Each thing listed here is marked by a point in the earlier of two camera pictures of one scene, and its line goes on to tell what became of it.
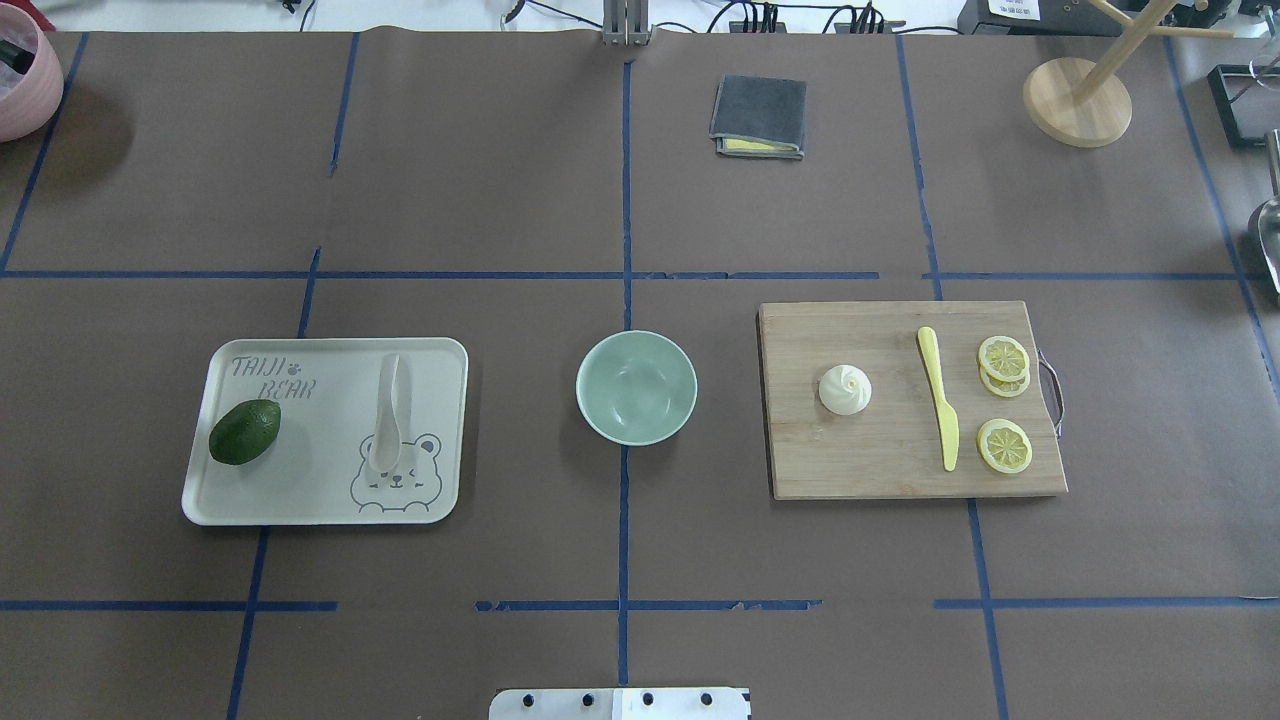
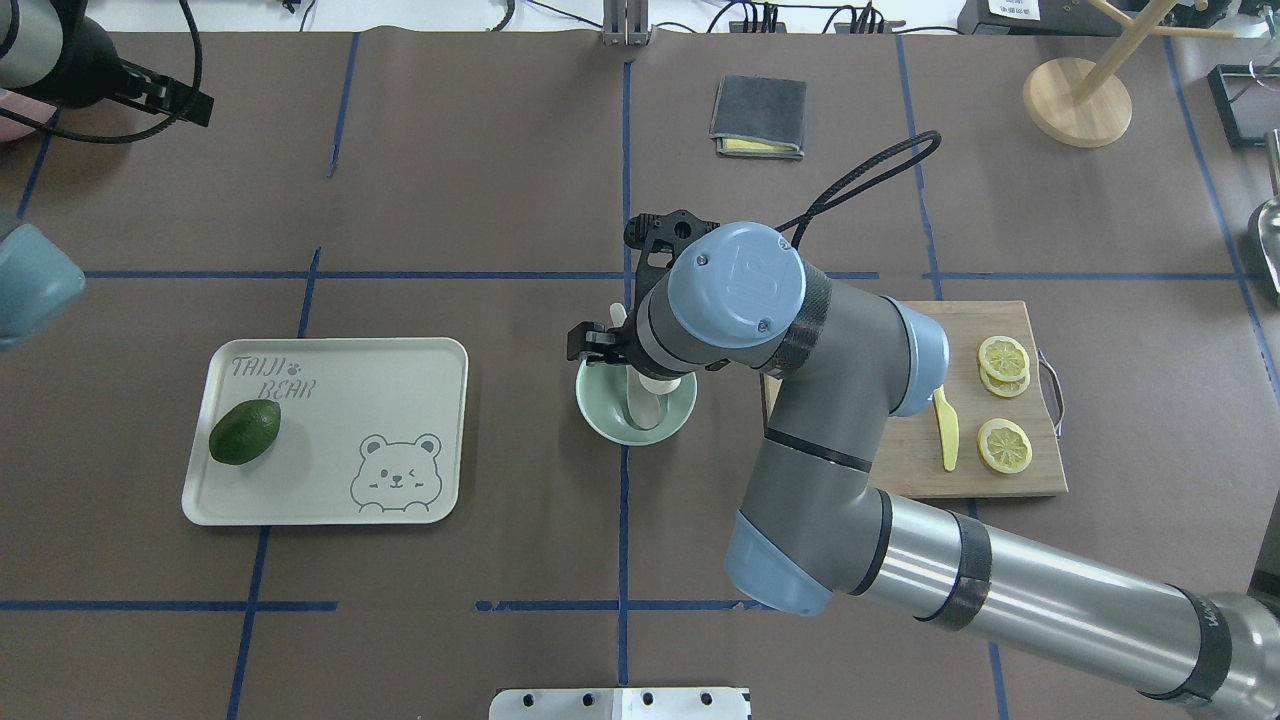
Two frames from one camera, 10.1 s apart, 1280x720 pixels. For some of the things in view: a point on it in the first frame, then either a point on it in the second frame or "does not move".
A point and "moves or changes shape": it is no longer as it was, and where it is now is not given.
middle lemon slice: [1006, 388] does not move
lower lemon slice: [1004, 446] does not move
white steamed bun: [845, 389] moves or changes shape
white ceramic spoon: [385, 447] → [646, 407]
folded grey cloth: [759, 117] does not move
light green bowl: [636, 388] does not move
